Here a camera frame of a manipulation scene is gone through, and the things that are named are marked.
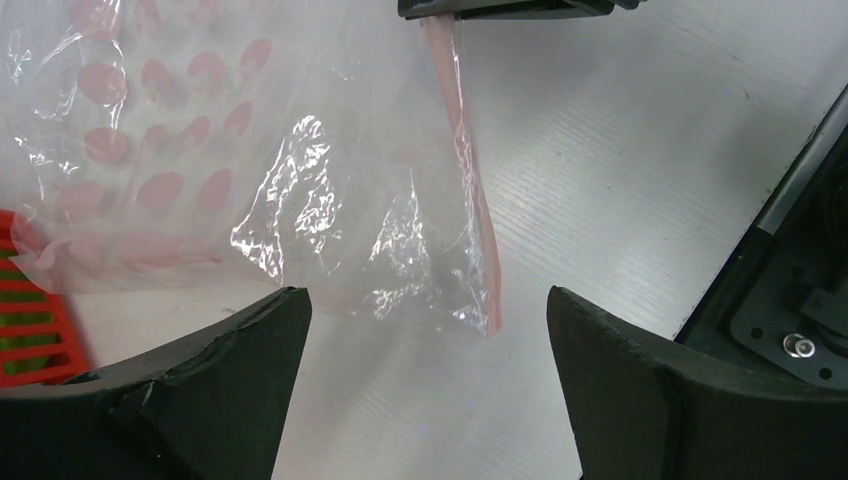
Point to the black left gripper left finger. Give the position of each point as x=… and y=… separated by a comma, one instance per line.
x=208, y=405

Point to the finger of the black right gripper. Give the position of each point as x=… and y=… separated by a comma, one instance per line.
x=511, y=9

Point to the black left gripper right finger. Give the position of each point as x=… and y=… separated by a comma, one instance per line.
x=644, y=407

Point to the clear zip top bag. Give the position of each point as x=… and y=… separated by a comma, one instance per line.
x=316, y=144

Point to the red plastic shopping basket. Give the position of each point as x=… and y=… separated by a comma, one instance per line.
x=40, y=342

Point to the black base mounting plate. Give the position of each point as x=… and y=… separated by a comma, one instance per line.
x=779, y=304

